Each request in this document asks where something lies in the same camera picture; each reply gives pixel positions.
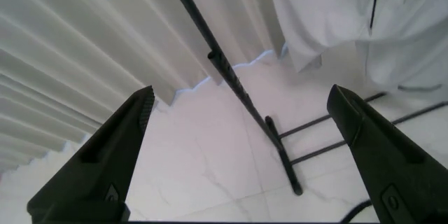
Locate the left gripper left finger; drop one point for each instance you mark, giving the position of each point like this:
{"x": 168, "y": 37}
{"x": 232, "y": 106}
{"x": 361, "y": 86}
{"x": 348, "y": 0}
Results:
{"x": 98, "y": 168}

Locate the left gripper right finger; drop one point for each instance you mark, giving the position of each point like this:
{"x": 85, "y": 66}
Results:
{"x": 395, "y": 171}

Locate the pale grey shorts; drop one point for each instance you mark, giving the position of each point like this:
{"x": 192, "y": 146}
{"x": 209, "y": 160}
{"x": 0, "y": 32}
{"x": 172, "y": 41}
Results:
{"x": 332, "y": 14}

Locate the black clothes rack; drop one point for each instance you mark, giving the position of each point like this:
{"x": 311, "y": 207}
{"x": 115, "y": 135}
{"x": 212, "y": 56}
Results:
{"x": 224, "y": 66}

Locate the white curtain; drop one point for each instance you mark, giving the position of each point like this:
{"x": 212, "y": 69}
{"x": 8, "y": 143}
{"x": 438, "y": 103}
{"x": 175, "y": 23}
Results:
{"x": 87, "y": 35}

